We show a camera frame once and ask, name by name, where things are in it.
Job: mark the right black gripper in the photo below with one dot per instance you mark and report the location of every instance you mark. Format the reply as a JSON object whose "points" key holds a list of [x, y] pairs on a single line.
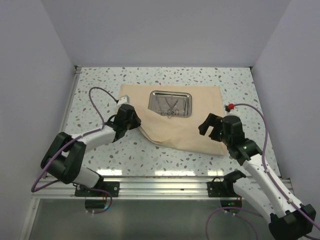
{"points": [[212, 120]]}

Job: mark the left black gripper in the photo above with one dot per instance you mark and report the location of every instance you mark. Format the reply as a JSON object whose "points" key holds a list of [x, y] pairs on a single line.
{"points": [[137, 120]]}

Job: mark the beige cloth wrap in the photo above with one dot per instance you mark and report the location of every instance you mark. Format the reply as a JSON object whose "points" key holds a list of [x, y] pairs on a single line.
{"points": [[179, 133]]}

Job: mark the steel instrument tray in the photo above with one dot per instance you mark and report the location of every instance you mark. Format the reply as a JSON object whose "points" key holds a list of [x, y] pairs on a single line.
{"points": [[184, 105]]}

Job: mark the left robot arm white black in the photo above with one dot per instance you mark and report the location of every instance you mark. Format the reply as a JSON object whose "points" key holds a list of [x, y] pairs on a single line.
{"points": [[64, 157]]}

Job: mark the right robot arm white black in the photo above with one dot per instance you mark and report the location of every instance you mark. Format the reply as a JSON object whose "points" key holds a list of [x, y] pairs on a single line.
{"points": [[287, 217]]}

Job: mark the steel surgical scissors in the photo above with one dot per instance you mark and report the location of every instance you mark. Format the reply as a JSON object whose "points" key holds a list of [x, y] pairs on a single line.
{"points": [[172, 108]]}

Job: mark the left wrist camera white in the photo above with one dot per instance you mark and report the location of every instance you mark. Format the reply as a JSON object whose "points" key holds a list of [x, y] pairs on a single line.
{"points": [[123, 100]]}

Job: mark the aluminium front rail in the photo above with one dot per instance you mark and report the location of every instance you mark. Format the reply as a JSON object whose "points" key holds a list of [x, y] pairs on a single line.
{"points": [[142, 188]]}

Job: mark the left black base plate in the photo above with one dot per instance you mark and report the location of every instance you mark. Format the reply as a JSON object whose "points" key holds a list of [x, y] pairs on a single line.
{"points": [[112, 187]]}

